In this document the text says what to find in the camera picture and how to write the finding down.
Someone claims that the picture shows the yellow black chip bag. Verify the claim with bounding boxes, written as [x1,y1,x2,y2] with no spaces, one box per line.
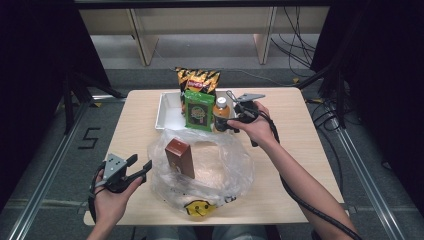
[175,67,222,114]

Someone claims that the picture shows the person's left hand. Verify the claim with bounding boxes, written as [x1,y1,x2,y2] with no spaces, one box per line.
[94,169,145,232]

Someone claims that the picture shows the white plastic tray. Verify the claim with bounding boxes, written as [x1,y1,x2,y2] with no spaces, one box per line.
[154,91,236,133]

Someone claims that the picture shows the black metal stand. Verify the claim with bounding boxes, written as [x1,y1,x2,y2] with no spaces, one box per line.
[295,61,348,130]
[62,70,127,135]

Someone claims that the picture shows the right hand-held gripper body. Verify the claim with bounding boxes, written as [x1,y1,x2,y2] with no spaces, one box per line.
[225,89,267,123]

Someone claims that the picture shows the person's right hand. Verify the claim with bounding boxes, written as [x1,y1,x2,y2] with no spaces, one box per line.
[227,100,280,149]

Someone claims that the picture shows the black floor cables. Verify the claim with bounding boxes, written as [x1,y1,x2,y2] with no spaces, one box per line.
[305,97,345,195]

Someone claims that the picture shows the bundle of black cables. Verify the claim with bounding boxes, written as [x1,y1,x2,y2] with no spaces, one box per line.
[269,6,317,70]

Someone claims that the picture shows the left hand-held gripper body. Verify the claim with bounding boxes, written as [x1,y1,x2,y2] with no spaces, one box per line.
[102,153,138,194]

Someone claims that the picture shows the brown carton box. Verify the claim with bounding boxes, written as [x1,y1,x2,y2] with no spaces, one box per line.
[164,137,196,180]

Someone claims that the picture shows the thick black gripper cable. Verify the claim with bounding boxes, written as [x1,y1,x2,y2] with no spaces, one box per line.
[251,110,363,240]

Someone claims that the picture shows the green snack packet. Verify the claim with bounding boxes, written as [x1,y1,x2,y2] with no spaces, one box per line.
[184,89,216,133]

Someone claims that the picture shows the orange juice bottle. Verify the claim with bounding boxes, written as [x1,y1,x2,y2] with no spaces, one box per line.
[213,96,232,133]

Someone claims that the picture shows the beige wooden desk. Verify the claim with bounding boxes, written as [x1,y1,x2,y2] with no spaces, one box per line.
[78,6,331,67]

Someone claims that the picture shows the aluminium floor rail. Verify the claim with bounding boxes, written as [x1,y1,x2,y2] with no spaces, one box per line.
[332,125,407,240]
[6,99,92,240]

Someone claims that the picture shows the clear plastic bag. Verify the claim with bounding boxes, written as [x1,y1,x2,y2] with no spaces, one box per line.
[147,128,256,218]

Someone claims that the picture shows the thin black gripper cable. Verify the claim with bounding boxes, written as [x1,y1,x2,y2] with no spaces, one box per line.
[87,161,108,224]

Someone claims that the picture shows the black curtain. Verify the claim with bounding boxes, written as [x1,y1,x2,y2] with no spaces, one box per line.
[0,0,112,209]
[309,0,424,218]

